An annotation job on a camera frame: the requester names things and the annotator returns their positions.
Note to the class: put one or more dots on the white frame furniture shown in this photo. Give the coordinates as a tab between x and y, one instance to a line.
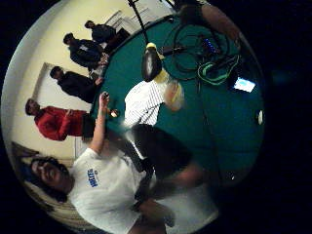
128	19

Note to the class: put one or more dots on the beige striped couch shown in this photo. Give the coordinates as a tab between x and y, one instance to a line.
55	208

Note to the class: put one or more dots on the phone with lit screen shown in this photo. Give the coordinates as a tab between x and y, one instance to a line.
244	85

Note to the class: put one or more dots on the black device with blue light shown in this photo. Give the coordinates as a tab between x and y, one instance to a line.
209	45

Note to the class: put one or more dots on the small shiny object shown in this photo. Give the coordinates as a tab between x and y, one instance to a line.
114	113

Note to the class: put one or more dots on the black bottle with yellow cap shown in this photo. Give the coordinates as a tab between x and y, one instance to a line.
151	63

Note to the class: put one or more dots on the black stand pole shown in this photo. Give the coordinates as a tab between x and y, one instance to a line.
138	19

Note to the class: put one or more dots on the white striped box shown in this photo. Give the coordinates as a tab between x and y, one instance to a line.
143	104

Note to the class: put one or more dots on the small white round disc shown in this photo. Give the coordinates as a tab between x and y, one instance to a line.
260	117

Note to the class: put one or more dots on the the person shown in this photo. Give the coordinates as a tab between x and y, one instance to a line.
104	188

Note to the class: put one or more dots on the pale yellow round object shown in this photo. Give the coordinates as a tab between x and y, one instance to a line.
174	92

